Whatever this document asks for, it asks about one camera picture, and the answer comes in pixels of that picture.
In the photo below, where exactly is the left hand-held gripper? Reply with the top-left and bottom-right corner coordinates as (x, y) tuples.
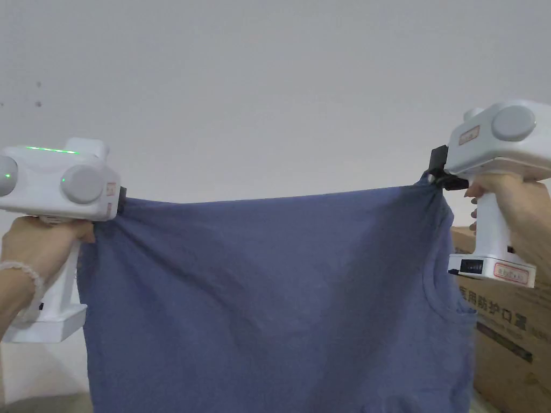
(0, 137), (129, 344)

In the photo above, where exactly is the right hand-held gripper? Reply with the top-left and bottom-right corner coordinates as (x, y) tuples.
(430, 100), (551, 288)

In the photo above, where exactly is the dark blue shirt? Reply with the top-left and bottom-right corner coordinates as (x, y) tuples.
(77, 171), (478, 413)

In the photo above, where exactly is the person's left forearm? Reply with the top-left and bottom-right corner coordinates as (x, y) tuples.
(0, 260), (46, 341)

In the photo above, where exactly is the person's left hand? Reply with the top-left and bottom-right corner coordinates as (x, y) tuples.
(0, 215), (97, 284)

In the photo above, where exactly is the person's right hand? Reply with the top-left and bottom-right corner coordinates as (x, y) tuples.
(464, 174), (551, 254)

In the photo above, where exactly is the brown cardboard carton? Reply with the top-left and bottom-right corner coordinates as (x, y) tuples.
(449, 225), (551, 413)

